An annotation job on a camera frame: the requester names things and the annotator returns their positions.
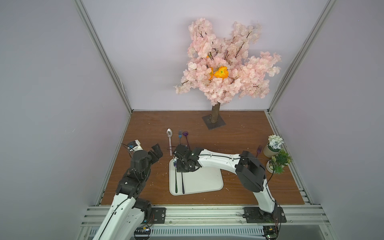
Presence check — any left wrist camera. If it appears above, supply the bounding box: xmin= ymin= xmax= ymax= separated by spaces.
xmin=127 ymin=140 xmax=143 ymax=152

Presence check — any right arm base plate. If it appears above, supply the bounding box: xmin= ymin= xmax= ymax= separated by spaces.
xmin=243 ymin=206 xmax=287 ymax=224

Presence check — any purple spoon thin handle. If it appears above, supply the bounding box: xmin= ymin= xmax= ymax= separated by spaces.
xmin=183 ymin=131 xmax=191 ymax=149

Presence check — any dark purple spoon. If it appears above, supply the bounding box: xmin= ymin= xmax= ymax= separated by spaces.
xmin=181 ymin=173 xmax=185 ymax=194

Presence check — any white flower pot plant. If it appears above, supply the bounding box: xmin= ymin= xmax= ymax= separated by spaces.
xmin=263 ymin=135 xmax=284 ymax=158

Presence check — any blue fork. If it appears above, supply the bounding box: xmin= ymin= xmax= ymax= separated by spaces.
xmin=178 ymin=130 xmax=183 ymax=145

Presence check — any silver spoon pink handle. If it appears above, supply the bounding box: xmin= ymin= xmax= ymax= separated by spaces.
xmin=166 ymin=128 xmax=173 ymax=156

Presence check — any green succulent pot plant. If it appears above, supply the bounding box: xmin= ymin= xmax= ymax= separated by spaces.
xmin=267 ymin=149 xmax=293 ymax=174

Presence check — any white square tray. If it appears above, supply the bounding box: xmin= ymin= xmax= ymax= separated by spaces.
xmin=169 ymin=160 xmax=224 ymax=196

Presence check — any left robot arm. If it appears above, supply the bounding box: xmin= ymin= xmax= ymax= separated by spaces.
xmin=93 ymin=140 xmax=163 ymax=240

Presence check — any dark purple fork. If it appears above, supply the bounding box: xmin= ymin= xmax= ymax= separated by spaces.
xmin=256 ymin=145 xmax=263 ymax=158

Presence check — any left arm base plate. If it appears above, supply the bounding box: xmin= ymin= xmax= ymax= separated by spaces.
xmin=142 ymin=207 xmax=167 ymax=225

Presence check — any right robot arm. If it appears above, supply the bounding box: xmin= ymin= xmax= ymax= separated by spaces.
xmin=173 ymin=145 xmax=282 ymax=221

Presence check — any aluminium front rail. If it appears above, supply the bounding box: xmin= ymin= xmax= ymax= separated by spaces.
xmin=80 ymin=205 xmax=331 ymax=228

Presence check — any pink cherry blossom tree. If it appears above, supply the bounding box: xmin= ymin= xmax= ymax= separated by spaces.
xmin=175 ymin=18 xmax=282 ymax=107

